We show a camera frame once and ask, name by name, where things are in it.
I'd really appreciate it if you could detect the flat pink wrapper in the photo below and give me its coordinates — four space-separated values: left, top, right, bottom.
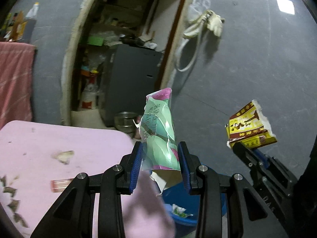
51 178 73 192

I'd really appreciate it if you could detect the orange carton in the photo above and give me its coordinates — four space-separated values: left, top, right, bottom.
12 11 28 41

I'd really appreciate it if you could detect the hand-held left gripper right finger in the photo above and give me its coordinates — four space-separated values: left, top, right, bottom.
178 141 289 238

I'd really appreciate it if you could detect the crumpled beige scrap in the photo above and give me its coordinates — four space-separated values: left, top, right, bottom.
52 150 75 165

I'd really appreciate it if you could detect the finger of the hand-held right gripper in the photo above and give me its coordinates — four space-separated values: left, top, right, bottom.
233 141 260 176
254 149 273 166

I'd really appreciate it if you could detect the grey metal cabinet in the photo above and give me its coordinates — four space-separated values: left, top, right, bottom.
100 44 164 127

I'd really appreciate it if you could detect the person's right forearm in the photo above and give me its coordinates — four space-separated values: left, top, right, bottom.
285 171 317 238

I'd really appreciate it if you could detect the white hanging cloth strap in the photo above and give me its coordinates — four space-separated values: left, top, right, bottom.
183 15 208 39

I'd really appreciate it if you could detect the yellow red carton box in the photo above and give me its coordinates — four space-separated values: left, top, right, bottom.
225 100 278 150

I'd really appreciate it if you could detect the green pink snack packet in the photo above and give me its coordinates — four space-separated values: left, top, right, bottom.
139 87 182 196

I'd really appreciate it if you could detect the white hose loop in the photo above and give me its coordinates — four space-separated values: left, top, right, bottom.
175 30 202 72

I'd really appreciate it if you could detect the green white crumpled wrapper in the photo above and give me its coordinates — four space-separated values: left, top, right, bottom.
166 203 194 219

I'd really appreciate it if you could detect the white sack red label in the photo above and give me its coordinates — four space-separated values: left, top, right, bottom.
80 83 98 109

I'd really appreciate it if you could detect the white hanging cloth glove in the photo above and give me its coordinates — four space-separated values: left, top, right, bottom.
207 10 226 36

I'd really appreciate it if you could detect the black pan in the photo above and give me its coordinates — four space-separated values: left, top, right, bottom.
119 35 144 46

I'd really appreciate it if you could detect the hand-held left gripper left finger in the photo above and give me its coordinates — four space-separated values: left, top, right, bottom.
30 141 144 238

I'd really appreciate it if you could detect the pink red hanging towel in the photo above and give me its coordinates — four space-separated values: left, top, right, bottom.
0 42 36 129

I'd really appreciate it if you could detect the blue plastic bin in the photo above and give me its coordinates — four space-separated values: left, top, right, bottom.
161 164 227 236

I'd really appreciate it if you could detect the wooden wall shelf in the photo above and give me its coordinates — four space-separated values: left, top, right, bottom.
99 0 154 35

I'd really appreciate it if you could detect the pink table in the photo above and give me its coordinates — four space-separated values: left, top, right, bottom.
0 120 176 238

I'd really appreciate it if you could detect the steel bowl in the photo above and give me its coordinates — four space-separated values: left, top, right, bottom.
114 111 139 133

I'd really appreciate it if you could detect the orange blue toy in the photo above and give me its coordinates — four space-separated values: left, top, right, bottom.
82 66 98 76

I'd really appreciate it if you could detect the pale door frame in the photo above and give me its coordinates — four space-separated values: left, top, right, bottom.
61 0 199 127

